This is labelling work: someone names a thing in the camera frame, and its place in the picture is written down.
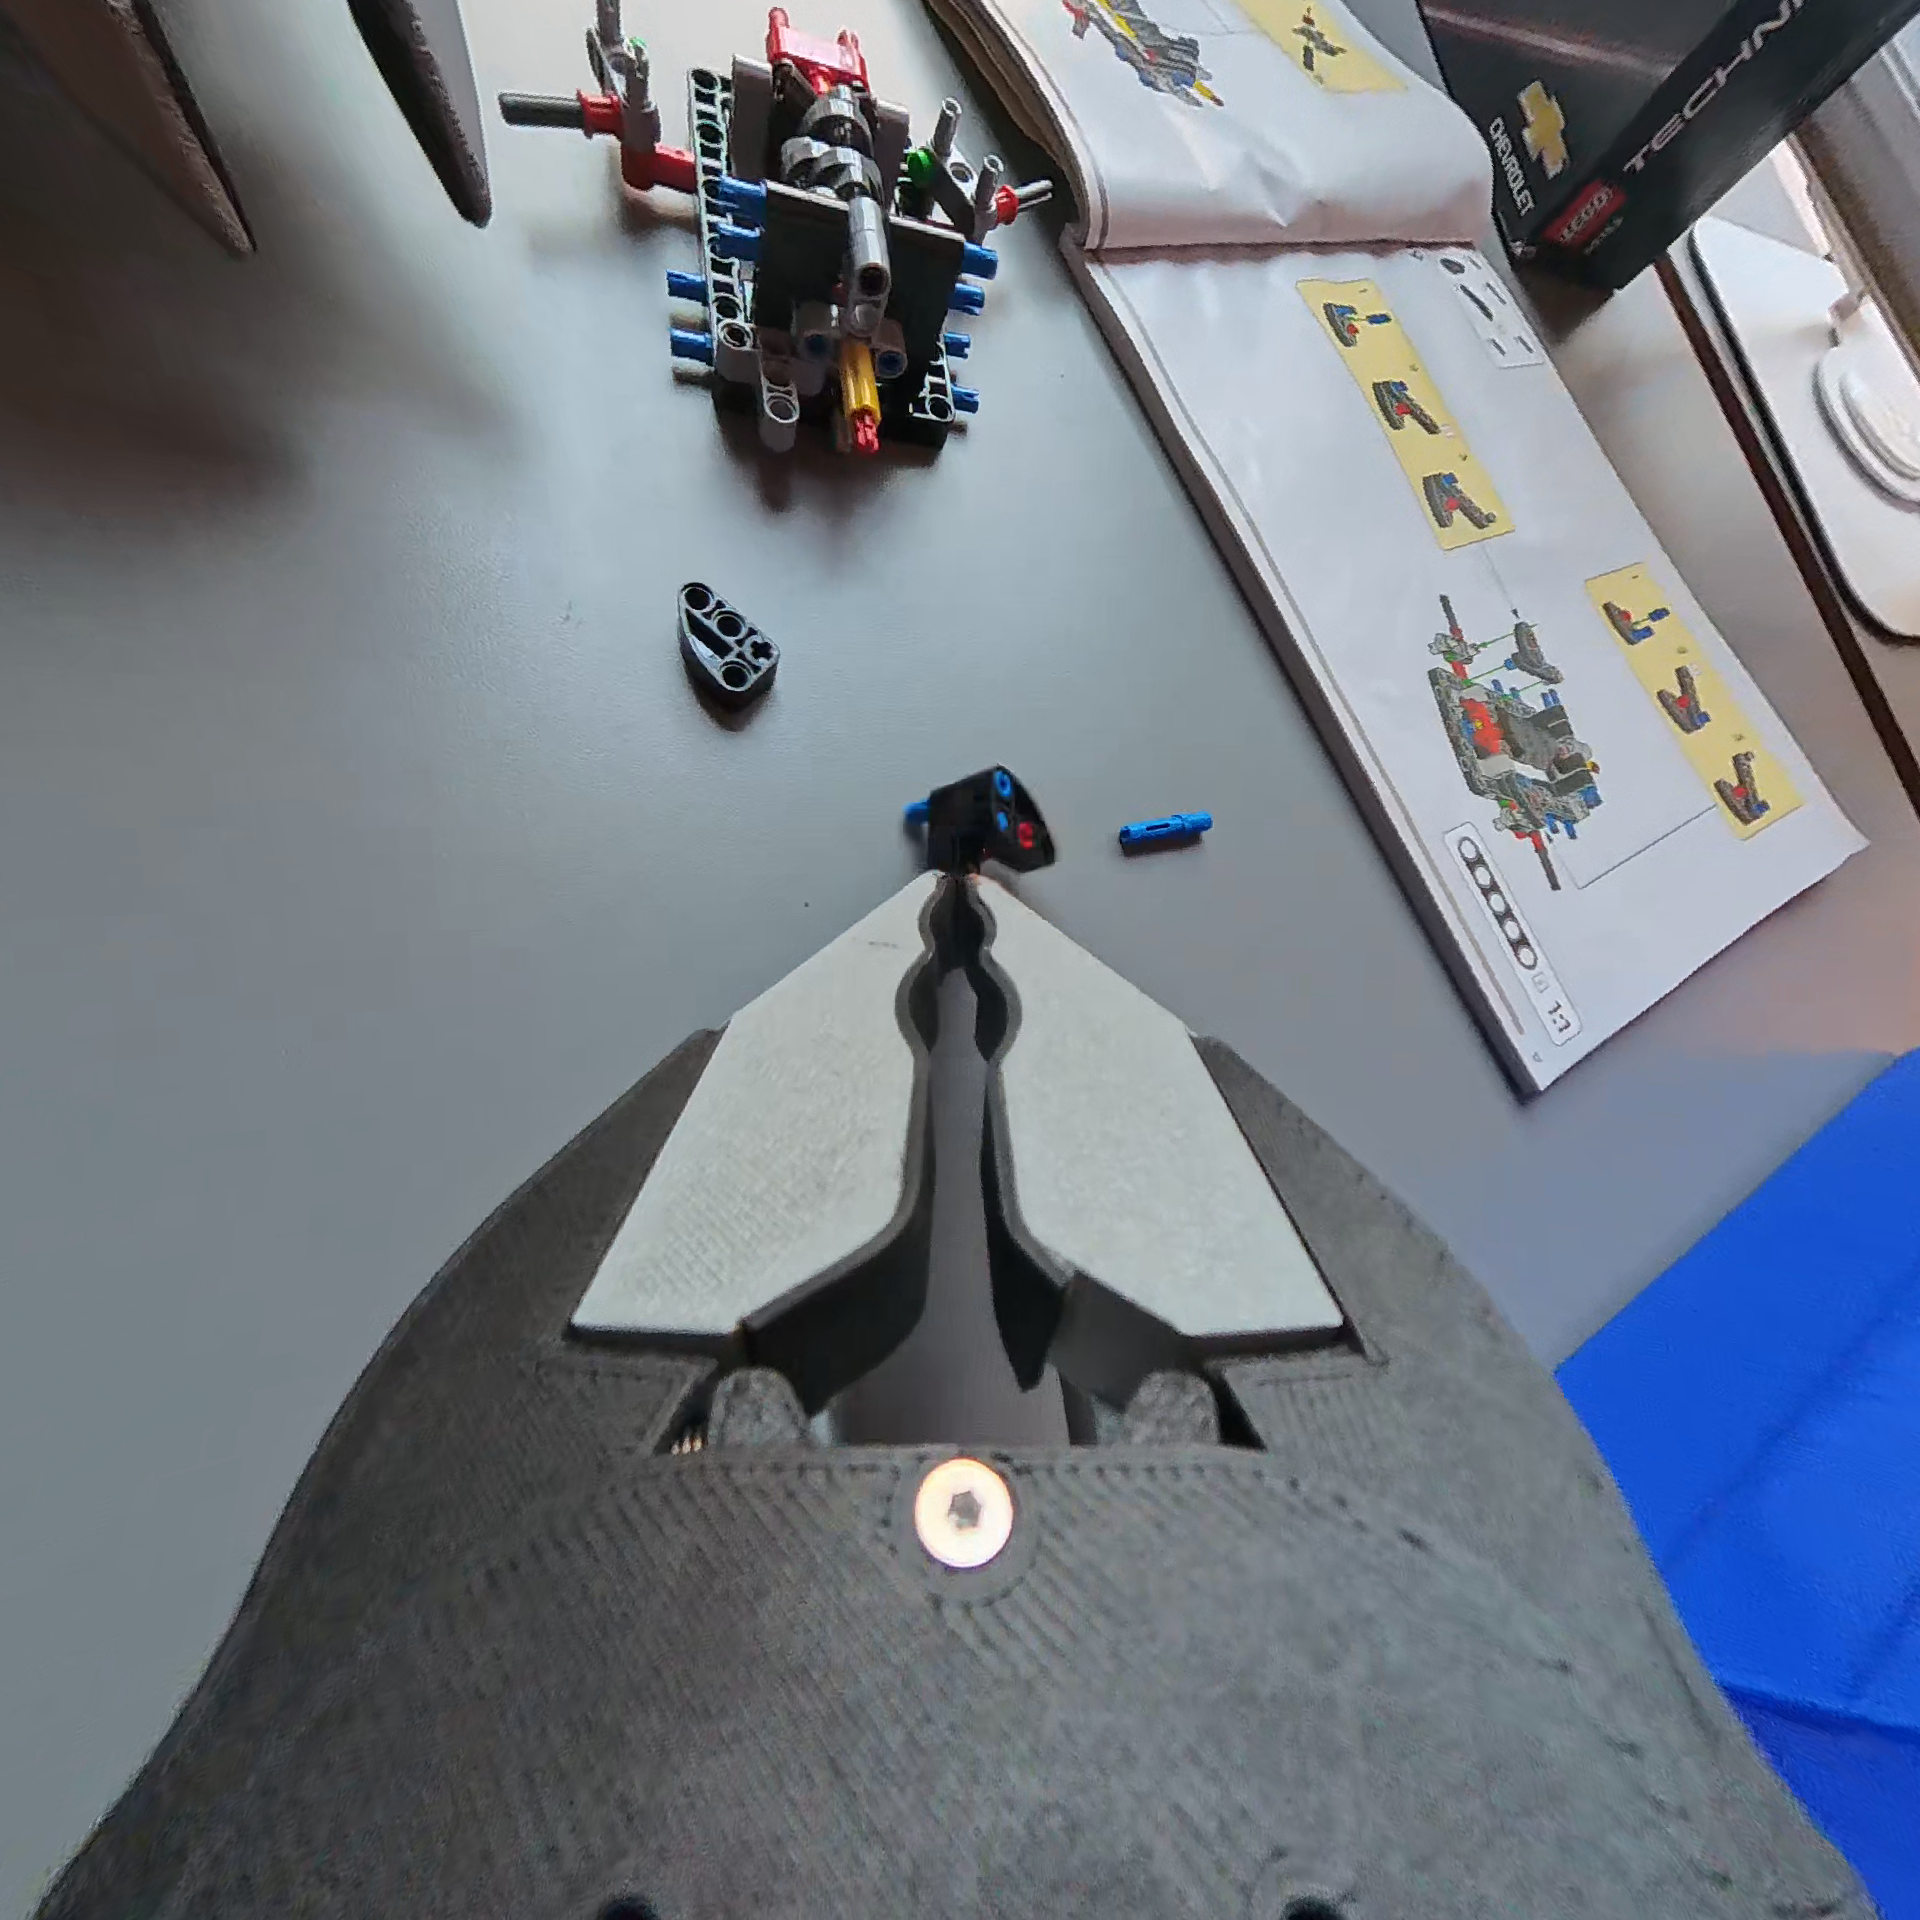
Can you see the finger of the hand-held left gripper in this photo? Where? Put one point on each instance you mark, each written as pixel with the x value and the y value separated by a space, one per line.
pixel 436 90
pixel 136 90

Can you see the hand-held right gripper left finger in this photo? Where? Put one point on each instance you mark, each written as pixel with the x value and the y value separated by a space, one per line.
pixel 780 1170

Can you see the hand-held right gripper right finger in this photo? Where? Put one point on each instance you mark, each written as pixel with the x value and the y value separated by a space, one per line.
pixel 1142 1170

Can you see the blue lego pin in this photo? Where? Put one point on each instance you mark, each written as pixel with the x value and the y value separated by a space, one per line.
pixel 1167 833

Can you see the black lego beam red pin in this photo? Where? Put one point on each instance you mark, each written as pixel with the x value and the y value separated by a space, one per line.
pixel 984 809

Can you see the lego engine frame assembly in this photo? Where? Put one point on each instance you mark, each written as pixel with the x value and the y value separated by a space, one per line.
pixel 840 255

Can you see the black bent lego beam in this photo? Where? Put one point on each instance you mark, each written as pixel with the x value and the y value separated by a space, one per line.
pixel 728 643

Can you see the lego instruction booklet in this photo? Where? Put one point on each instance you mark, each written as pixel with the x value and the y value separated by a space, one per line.
pixel 1575 495

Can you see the black lego set box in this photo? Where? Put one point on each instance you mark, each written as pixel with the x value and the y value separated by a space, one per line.
pixel 1651 120

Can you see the blue plastic bin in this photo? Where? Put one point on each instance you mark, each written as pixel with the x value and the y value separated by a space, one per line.
pixel 1799 1425

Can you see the white monitor stand base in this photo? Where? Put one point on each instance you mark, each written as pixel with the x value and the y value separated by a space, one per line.
pixel 1770 375

